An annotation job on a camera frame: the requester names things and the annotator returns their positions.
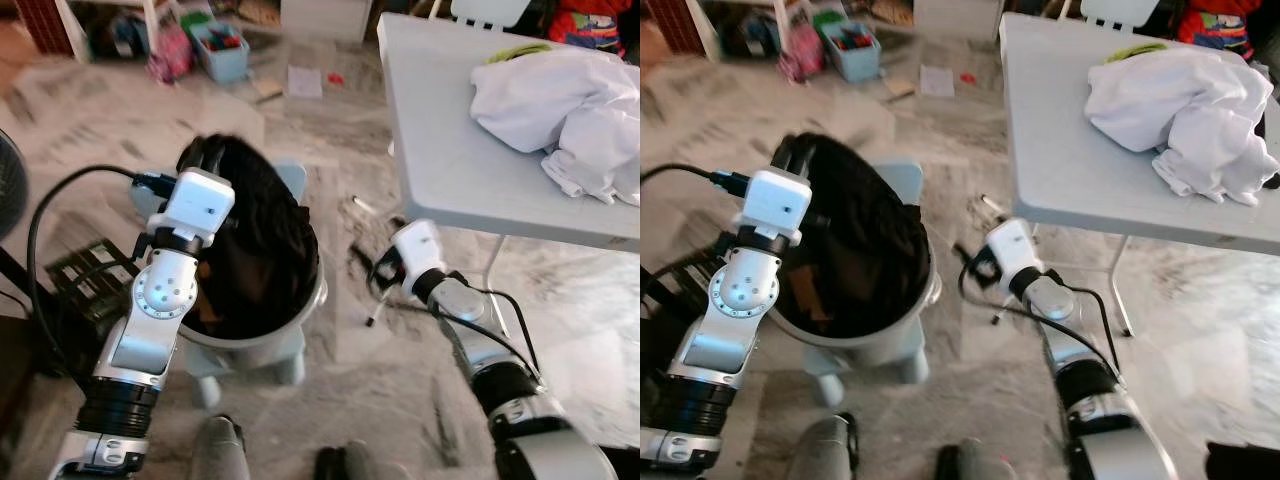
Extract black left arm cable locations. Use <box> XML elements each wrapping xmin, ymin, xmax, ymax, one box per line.
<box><xmin>640</xmin><ymin>163</ymin><xmax>753</xmax><ymax>201</ymax></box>
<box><xmin>27</xmin><ymin>163</ymin><xmax>183</xmax><ymax>386</ymax></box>

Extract black floor object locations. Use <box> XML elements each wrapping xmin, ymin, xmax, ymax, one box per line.
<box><xmin>1205</xmin><ymin>440</ymin><xmax>1280</xmax><ymax>480</ymax></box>

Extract pink patterned bag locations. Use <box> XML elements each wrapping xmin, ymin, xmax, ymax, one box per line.
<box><xmin>148</xmin><ymin>25</ymin><xmax>196</xmax><ymax>84</ymax></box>
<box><xmin>780</xmin><ymin>25</ymin><xmax>826</xmax><ymax>83</ymax></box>

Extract white sheer garment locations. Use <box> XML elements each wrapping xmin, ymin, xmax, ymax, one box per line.
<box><xmin>470</xmin><ymin>48</ymin><xmax>640</xmax><ymax>206</ymax></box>
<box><xmin>1085</xmin><ymin>50</ymin><xmax>1276</xmax><ymax>208</ymax></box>

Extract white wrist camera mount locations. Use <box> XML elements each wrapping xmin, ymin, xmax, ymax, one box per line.
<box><xmin>985</xmin><ymin>217</ymin><xmax>1043</xmax><ymax>293</ymax></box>
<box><xmin>160</xmin><ymin>168</ymin><xmax>237</xmax><ymax>246</ymax></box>
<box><xmin>392</xmin><ymin>218</ymin><xmax>448</xmax><ymax>293</ymax></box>
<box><xmin>738</xmin><ymin>168</ymin><xmax>813</xmax><ymax>246</ymax></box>

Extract light blue toy bin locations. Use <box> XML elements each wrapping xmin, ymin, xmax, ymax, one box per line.
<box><xmin>192</xmin><ymin>25</ymin><xmax>253</xmax><ymax>86</ymax></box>
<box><xmin>822</xmin><ymin>25</ymin><xmax>883</xmax><ymax>84</ymax></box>

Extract red and blue backpack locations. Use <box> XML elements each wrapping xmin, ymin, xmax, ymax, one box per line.
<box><xmin>1178</xmin><ymin>0</ymin><xmax>1263</xmax><ymax>59</ymax></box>
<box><xmin>548</xmin><ymin>0</ymin><xmax>629</xmax><ymax>59</ymax></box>

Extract grey robot right leg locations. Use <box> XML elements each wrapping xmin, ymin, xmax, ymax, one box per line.
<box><xmin>935</xmin><ymin>440</ymin><xmax>1021</xmax><ymax>480</ymax></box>
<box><xmin>315</xmin><ymin>440</ymin><xmax>411</xmax><ymax>480</ymax></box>

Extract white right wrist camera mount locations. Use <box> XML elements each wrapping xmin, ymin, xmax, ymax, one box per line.
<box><xmin>392</xmin><ymin>218</ymin><xmax>448</xmax><ymax>293</ymax></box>
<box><xmin>985</xmin><ymin>217</ymin><xmax>1043</xmax><ymax>293</ymax></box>

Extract yellow-green cloth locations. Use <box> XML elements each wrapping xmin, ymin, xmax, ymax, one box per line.
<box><xmin>1105</xmin><ymin>42</ymin><xmax>1169</xmax><ymax>63</ymax></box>
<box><xmin>487</xmin><ymin>42</ymin><xmax>556</xmax><ymax>66</ymax></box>

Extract small white table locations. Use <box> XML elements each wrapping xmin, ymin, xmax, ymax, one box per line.
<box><xmin>55</xmin><ymin>0</ymin><xmax>163</xmax><ymax>63</ymax></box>
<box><xmin>690</xmin><ymin>0</ymin><xmax>793</xmax><ymax>61</ymax></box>

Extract white paper sheet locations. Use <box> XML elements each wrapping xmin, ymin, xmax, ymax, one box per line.
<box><xmin>918</xmin><ymin>65</ymin><xmax>956</xmax><ymax>98</ymax></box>
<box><xmin>286</xmin><ymin>65</ymin><xmax>324</xmax><ymax>99</ymax></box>

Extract white plastic chair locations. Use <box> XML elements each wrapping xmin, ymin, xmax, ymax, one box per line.
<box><xmin>450</xmin><ymin>0</ymin><xmax>533</xmax><ymax>31</ymax></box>
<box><xmin>1080</xmin><ymin>0</ymin><xmax>1161</xmax><ymax>31</ymax></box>

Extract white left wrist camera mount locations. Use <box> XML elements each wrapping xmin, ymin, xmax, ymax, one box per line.
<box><xmin>160</xmin><ymin>168</ymin><xmax>237</xmax><ymax>246</ymax></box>
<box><xmin>738</xmin><ymin>168</ymin><xmax>813</xmax><ymax>246</ymax></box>

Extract black round fan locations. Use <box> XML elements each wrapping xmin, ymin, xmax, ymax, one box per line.
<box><xmin>0</xmin><ymin>128</ymin><xmax>29</xmax><ymax>241</ymax></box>

